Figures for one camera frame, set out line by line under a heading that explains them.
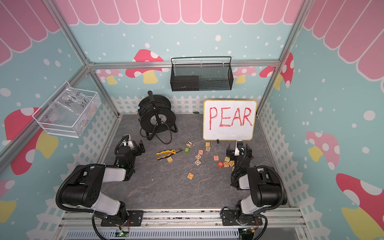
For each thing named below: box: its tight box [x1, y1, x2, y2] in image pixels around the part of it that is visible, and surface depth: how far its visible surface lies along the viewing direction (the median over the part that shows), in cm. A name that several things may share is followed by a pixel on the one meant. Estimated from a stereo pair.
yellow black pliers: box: [156, 148, 183, 160], surface depth 99 cm
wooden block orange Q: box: [187, 172, 195, 180], surface depth 89 cm
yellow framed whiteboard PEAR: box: [203, 100, 258, 141], surface depth 100 cm
